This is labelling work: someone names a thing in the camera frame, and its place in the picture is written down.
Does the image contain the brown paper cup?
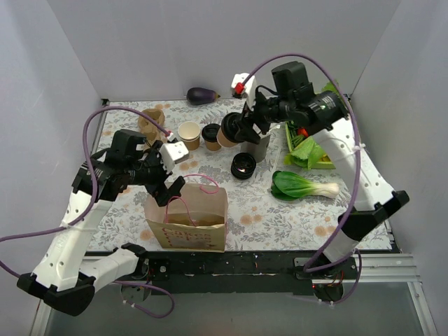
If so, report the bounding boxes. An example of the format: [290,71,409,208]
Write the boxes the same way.
[217,122,238,148]
[202,123,221,151]

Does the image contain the stack of black lids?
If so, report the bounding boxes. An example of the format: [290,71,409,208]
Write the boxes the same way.
[230,153,256,180]

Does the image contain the paper bag with pink handles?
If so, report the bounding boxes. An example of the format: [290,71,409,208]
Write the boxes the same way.
[144,174,228,253]

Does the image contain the stack of paper cups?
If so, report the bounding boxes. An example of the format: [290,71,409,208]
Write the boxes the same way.
[178,121,201,151]

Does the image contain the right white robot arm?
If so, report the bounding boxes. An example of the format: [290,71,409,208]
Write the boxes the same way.
[221,61,410,278]

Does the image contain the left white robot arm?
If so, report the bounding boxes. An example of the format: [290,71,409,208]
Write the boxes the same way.
[17,129,189,316]

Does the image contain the grey holder cup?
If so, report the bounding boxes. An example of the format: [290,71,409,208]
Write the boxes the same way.
[241,134,271,163]

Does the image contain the floral table mat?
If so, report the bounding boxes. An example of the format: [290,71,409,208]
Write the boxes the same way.
[80,97,391,253]

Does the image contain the orange carrot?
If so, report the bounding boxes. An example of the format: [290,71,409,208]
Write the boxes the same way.
[297,128,309,137]

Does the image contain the stack of cardboard carriers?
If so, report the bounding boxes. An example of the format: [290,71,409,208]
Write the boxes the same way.
[136,108,166,141]

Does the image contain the purple eggplant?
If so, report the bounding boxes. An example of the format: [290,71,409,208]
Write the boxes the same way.
[186,87,221,106]

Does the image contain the bok choy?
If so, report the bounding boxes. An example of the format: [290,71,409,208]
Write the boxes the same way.
[270,171,340,201]

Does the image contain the white radish with leaves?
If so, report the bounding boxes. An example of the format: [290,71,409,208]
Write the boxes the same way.
[321,81,339,95]

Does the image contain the green plastic basket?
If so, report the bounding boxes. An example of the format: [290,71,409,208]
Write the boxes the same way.
[284,122,335,170]

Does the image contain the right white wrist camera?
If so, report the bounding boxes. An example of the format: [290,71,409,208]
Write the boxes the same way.
[231,73,258,109]

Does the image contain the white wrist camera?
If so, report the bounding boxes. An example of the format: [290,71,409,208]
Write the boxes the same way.
[231,73,258,109]
[159,132,190,173]

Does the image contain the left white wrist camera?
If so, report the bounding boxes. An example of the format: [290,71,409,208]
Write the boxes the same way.
[159,132,190,173]

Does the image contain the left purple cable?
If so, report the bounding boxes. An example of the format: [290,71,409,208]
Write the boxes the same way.
[0,106,175,319]

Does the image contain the purple cable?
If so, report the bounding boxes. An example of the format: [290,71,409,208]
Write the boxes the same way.
[0,106,175,319]
[241,52,363,305]

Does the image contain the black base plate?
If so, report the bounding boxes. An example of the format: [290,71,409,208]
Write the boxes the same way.
[143,251,356,295]

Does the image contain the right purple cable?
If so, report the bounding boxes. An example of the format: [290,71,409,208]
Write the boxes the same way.
[241,52,363,305]

